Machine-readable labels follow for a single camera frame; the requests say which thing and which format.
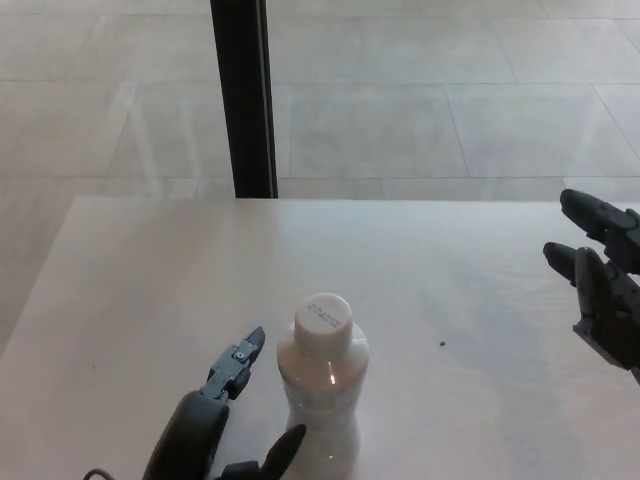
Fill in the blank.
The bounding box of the black vertical frame post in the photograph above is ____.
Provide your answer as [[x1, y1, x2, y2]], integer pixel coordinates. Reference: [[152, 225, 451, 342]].
[[209, 0, 279, 200]]

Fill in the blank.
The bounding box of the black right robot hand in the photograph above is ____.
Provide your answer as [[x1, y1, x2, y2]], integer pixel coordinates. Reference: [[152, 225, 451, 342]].
[[542, 188, 640, 386]]

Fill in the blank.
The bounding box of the white screw bottle cap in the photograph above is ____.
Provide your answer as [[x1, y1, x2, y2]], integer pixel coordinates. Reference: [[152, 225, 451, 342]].
[[293, 292, 355, 347]]

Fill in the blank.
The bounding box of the white plastic bottle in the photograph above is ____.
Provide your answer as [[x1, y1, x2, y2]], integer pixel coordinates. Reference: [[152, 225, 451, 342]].
[[276, 322, 372, 460]]

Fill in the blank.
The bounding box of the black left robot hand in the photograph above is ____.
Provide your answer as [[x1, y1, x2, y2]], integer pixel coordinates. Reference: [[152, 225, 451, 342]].
[[142, 326, 307, 480]]

